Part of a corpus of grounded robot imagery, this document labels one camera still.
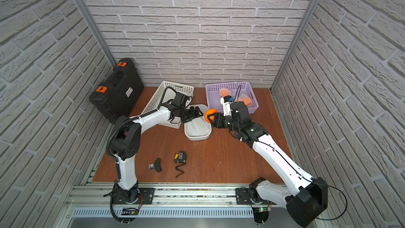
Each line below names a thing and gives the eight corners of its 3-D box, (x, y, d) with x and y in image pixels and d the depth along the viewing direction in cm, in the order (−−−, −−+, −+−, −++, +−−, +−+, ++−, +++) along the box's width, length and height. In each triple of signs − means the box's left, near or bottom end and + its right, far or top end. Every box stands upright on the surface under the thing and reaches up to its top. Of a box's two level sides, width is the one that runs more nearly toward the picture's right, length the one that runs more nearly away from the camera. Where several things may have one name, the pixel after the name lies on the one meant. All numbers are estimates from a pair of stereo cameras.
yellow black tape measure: (174, 168, 84) (172, 166, 81) (176, 153, 89) (175, 151, 86) (185, 168, 84) (184, 166, 81) (186, 153, 89) (186, 151, 87)
